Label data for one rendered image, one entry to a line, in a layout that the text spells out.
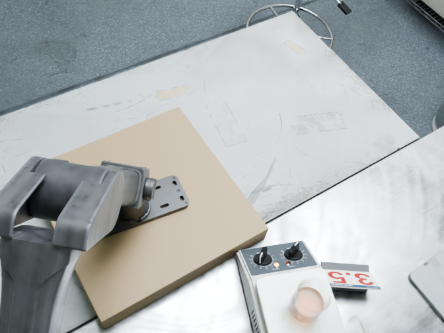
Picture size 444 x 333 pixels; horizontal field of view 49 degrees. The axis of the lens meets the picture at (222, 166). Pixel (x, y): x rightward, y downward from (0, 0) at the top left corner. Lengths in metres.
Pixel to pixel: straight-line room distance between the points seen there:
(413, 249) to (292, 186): 0.26
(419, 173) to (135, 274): 0.63
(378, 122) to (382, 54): 1.64
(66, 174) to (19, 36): 2.19
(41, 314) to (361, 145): 0.81
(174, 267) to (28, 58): 1.85
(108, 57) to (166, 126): 1.53
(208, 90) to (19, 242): 0.75
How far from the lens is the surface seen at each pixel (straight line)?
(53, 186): 0.50
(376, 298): 0.95
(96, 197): 0.46
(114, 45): 2.56
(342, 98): 1.18
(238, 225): 0.88
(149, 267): 0.84
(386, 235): 1.01
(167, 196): 0.89
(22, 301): 0.47
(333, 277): 0.91
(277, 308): 0.79
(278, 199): 0.98
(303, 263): 0.86
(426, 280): 0.99
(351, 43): 2.78
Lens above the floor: 1.72
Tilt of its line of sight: 56 degrees down
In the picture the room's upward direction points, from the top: 10 degrees clockwise
